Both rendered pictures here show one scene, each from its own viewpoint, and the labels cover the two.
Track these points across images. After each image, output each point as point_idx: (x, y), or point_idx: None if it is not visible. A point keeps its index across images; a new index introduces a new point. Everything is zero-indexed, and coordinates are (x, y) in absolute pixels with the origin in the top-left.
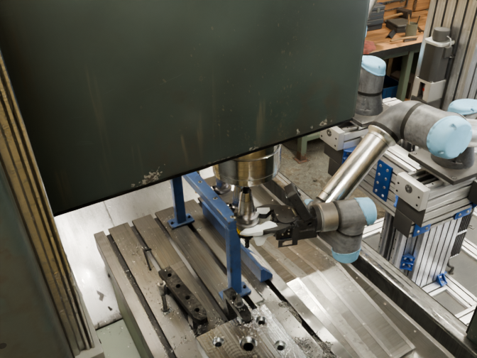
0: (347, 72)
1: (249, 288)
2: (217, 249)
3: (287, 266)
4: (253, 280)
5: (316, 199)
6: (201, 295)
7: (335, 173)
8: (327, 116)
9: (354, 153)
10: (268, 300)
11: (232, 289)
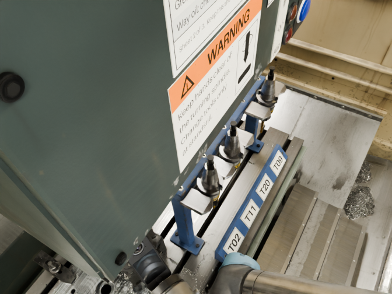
0: (6, 202)
1: (198, 251)
2: (234, 194)
3: (290, 270)
4: (213, 249)
5: (244, 272)
6: (170, 213)
7: (293, 277)
8: (25, 229)
9: (334, 293)
10: (195, 277)
11: (158, 238)
